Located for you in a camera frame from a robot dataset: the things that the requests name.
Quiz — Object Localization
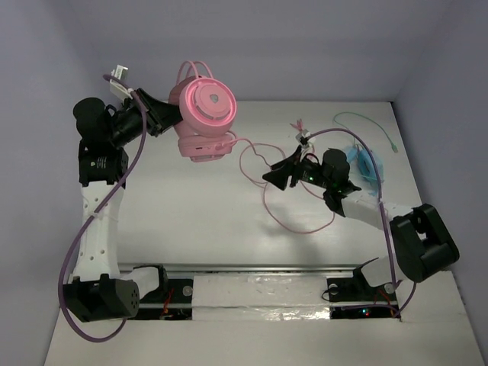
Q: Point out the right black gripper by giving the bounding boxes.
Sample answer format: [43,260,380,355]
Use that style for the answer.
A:
[263,146,332,191]

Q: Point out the pink headphone cable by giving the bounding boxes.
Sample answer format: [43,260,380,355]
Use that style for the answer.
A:
[224,118,336,234]

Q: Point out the pink headphones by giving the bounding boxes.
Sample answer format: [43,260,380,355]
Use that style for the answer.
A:
[169,60,237,162]

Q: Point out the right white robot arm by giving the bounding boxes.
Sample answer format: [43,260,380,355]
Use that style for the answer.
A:
[262,149,460,300]

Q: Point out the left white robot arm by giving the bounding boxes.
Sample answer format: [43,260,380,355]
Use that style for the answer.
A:
[61,88,182,323]

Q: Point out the blue headphones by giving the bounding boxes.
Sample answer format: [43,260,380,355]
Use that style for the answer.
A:
[343,146,384,189]

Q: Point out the white foam block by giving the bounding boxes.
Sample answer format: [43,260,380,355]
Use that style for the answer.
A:
[191,274,330,321]

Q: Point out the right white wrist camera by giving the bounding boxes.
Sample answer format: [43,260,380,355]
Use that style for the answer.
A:
[295,129,316,149]

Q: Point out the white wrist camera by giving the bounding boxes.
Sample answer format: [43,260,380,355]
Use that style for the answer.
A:
[295,129,316,149]
[109,65,131,101]

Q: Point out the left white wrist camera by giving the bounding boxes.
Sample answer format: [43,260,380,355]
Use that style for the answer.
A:
[109,65,131,101]

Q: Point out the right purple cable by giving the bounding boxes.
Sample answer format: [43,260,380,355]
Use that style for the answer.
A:
[308,127,419,319]

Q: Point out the aluminium rail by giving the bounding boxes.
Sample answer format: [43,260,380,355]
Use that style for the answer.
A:
[117,262,401,310]

